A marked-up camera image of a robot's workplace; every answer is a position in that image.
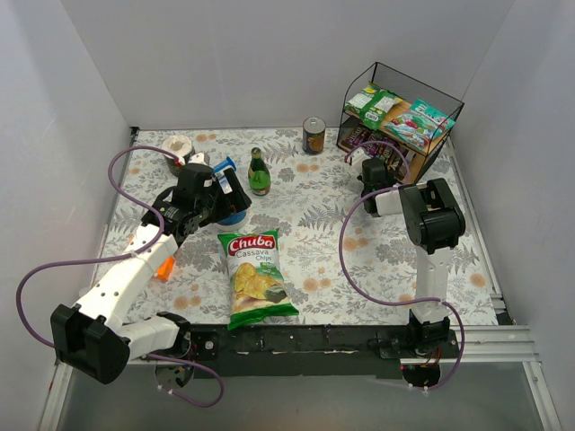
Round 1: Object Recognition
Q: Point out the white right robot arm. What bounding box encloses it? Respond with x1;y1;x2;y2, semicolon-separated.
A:
351;154;466;354

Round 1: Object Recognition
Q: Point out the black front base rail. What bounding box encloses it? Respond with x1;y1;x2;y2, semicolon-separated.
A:
177;324;462;379

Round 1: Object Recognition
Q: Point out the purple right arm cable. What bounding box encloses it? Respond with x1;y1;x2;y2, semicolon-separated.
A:
338;139;466;391

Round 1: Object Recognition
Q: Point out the orange smiley snack box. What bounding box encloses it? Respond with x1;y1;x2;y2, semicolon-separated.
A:
155;256;175;282

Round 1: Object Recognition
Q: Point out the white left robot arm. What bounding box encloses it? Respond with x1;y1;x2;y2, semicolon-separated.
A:
50;159;252;384

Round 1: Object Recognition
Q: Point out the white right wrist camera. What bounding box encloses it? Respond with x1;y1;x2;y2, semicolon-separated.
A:
345;146;370;169

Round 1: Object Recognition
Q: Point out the dark tin can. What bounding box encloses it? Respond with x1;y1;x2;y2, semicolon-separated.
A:
303;117;326;155

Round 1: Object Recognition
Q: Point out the purple m&m bag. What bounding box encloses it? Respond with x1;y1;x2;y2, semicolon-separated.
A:
366;131;387;157
338;125;372;151
387;147;411;177
379;143;398;164

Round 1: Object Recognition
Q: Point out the black wire wooden shelf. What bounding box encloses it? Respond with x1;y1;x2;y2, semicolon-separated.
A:
337;62;464;181

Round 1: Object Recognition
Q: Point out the green candy bag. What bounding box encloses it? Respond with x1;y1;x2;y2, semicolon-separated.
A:
344;83;403;130

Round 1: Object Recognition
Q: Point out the green Chuba chips bag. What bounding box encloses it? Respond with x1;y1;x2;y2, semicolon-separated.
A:
218;229;298;330

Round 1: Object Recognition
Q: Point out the teal Fox's candy bag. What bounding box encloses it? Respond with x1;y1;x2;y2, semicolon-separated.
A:
385;99;456;150

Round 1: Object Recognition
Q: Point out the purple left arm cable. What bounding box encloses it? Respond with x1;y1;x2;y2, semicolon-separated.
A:
15;145;225;409

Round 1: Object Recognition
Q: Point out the purple M&M bag front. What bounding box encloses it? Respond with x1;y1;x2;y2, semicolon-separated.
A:
338;125;372;151

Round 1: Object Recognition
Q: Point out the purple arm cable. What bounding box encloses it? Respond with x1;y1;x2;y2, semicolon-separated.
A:
15;145;225;409
338;139;466;391

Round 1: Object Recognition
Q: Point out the blue cookie packet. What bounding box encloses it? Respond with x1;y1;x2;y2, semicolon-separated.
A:
214;156;236;194

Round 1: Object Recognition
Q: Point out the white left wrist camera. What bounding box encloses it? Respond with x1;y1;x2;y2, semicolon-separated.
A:
175;152;210;170

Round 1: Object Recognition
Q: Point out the green glass bottle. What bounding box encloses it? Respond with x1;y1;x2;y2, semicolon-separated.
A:
248;147;271;196

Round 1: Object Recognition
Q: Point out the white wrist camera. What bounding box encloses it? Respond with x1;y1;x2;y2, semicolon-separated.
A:
345;146;370;169
175;152;210;170

